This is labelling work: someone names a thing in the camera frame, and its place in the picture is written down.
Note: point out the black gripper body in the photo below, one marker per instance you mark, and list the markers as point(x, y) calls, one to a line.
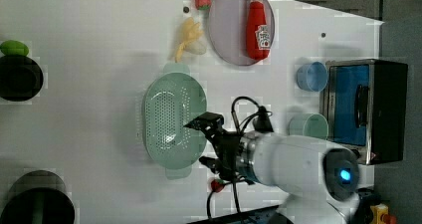
point(226, 146)

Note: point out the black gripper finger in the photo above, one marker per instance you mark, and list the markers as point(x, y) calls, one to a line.
point(213, 164)
point(206, 121)

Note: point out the green plastic strainer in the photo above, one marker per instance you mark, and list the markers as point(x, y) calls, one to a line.
point(172, 101)

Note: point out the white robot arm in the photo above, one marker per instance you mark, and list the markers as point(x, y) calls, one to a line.
point(319, 176)

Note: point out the strawberry toy near edge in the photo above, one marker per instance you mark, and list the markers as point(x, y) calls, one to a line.
point(217, 185)

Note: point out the green plastic cup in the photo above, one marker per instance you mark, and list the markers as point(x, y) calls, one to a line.
point(309, 124)

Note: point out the peeled banana toy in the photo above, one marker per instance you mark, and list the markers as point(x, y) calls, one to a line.
point(190, 35)

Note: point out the red ketchup bottle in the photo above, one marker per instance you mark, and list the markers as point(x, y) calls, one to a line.
point(258, 38)

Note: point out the purple round plate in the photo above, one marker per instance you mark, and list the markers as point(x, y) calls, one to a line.
point(227, 30)

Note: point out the blue plastic cup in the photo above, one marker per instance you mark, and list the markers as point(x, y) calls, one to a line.
point(312, 77)

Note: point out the strawberry toy near plate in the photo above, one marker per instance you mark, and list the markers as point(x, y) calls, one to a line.
point(203, 5)

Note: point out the black toaster oven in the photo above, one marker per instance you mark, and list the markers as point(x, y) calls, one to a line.
point(364, 103)

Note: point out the black cylinder cup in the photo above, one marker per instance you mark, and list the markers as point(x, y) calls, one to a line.
point(21, 78)

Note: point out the green marker object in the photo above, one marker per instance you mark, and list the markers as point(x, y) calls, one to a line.
point(14, 48)

